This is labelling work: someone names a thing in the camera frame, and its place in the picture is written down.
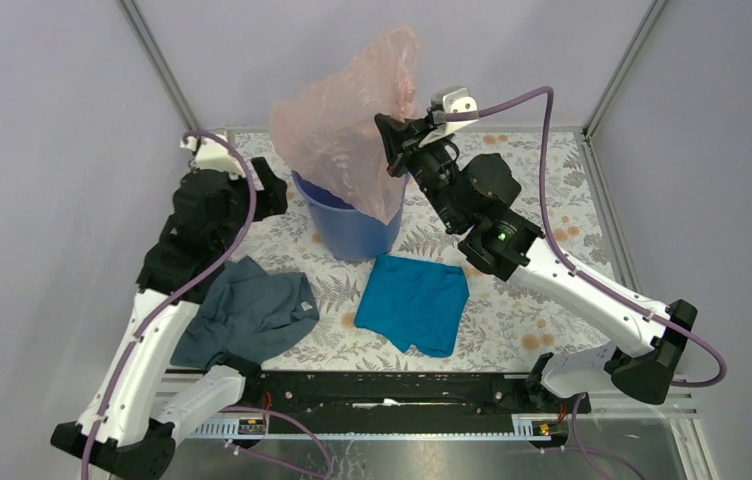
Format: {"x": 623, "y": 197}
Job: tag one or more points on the pink plastic trash bag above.
{"x": 327, "y": 134}

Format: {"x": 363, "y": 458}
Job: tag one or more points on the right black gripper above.
{"x": 395, "y": 132}

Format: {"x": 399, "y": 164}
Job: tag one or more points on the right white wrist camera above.
{"x": 450, "y": 110}

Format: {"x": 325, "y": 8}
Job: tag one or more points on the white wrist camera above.
{"x": 208, "y": 154}
{"x": 450, "y": 110}

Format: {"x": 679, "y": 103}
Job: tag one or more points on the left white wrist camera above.
{"x": 208, "y": 154}

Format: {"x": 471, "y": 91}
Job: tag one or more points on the floral patterned table mat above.
{"x": 504, "y": 327}

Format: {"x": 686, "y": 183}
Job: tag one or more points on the grey-blue crumpled garment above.
{"x": 248, "y": 313}

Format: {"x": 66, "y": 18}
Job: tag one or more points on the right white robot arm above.
{"x": 647, "y": 338}

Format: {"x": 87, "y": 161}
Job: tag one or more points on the teal folded cloth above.
{"x": 414, "y": 303}

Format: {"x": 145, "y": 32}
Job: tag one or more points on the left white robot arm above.
{"x": 122, "y": 432}

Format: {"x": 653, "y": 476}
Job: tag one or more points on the blue plastic trash bin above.
{"x": 347, "y": 233}

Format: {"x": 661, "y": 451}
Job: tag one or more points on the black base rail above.
{"x": 329, "y": 402}

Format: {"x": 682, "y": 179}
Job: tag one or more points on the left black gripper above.
{"x": 273, "y": 196}

